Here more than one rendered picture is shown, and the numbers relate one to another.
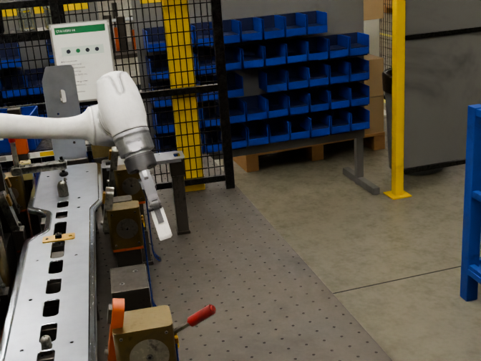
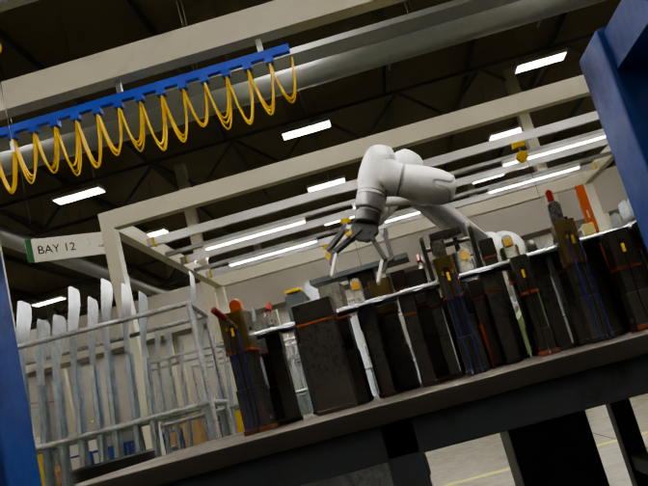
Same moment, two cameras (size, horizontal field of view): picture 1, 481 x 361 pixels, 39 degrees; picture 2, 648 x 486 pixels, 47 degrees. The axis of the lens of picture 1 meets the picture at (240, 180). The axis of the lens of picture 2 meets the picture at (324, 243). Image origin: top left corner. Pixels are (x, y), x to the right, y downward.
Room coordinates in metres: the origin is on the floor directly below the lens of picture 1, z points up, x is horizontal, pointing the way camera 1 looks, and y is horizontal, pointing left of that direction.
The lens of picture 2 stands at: (2.11, -1.83, 0.74)
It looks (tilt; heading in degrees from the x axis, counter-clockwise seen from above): 12 degrees up; 108
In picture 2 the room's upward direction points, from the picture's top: 15 degrees counter-clockwise
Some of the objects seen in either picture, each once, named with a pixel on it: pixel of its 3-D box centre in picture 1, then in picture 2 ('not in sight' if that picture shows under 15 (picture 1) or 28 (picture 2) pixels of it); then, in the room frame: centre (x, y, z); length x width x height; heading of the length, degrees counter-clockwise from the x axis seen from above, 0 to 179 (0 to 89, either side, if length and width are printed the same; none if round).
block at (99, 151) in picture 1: (108, 185); not in sight; (2.42, 0.49, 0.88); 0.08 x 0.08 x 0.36; 10
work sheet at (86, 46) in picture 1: (84, 61); not in sight; (2.69, 0.57, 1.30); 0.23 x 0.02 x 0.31; 100
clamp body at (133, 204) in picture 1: (135, 262); (459, 315); (1.76, 0.31, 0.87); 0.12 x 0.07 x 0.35; 100
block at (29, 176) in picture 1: (33, 212); (605, 277); (2.18, 0.71, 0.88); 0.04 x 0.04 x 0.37; 10
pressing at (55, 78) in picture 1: (64, 113); not in sight; (2.39, 0.61, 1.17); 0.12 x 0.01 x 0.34; 100
